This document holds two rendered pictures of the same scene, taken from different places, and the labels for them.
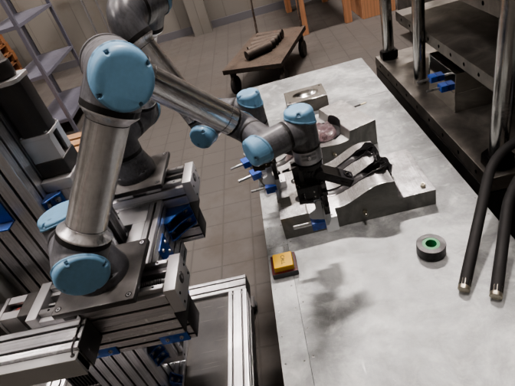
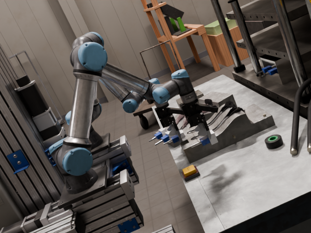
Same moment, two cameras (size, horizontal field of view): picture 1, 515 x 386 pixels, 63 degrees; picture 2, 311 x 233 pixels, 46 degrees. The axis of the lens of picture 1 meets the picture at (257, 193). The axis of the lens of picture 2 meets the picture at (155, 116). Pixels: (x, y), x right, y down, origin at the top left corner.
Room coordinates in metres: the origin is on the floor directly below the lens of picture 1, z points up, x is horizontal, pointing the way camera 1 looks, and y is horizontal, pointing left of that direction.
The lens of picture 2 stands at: (-0.71, 0.19, 1.66)
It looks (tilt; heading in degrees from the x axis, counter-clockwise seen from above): 17 degrees down; 354
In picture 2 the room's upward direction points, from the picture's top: 25 degrees counter-clockwise
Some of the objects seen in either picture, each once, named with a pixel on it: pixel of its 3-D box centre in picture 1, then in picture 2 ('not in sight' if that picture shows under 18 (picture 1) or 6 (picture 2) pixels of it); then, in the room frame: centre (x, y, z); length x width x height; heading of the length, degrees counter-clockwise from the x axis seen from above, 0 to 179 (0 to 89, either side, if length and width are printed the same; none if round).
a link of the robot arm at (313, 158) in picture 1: (307, 154); (189, 96); (0.93, -0.16, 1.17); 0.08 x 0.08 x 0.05
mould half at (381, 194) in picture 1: (347, 183); (221, 126); (1.15, -0.31, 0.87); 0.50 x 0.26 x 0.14; 84
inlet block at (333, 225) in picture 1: (314, 222); (202, 141); (0.94, -0.14, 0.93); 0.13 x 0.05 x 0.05; 84
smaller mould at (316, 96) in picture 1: (306, 99); (190, 100); (1.95, -0.38, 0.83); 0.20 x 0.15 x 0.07; 84
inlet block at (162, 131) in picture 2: (244, 163); (157, 136); (1.51, 0.01, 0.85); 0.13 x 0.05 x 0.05; 101
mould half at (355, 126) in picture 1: (307, 142); (194, 117); (1.52, -0.26, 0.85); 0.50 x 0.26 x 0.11; 101
